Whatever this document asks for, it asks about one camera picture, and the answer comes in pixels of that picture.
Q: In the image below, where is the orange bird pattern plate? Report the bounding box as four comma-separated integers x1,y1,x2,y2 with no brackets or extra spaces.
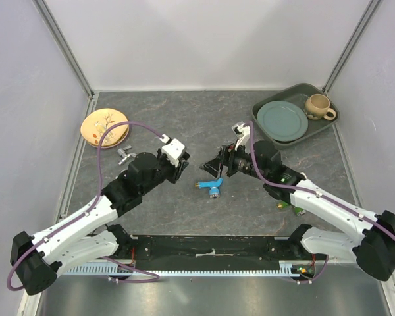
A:
80,108,129,148

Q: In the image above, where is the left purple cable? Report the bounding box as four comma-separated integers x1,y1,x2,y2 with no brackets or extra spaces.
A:
6,121,169,293

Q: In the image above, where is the blue water faucet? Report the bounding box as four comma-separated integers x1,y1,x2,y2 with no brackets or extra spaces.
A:
195,178,223,199

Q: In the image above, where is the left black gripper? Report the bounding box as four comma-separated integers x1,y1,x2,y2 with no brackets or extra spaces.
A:
140,146,189,196

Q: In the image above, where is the silver metal faucet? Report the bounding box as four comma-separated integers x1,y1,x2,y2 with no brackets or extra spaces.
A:
117,145,136,165

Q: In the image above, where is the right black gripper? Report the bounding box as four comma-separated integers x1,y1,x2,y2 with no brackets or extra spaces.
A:
199,138,268,182

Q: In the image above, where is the teal round plate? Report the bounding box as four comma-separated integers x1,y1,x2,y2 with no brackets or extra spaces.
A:
256,101,309,142

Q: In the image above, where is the green water faucet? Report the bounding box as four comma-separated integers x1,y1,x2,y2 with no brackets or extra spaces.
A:
276,202,305,216

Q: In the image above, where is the beige ceramic mug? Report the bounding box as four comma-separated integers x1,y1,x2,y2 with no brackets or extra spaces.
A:
304,94,337,120

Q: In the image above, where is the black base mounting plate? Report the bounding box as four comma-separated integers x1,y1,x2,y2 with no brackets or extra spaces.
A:
112,235,311,271

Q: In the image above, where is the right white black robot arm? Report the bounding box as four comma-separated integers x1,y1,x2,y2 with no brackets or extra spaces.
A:
200,141,395,281

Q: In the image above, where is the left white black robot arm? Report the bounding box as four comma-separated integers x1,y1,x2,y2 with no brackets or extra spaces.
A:
9,147,190,296

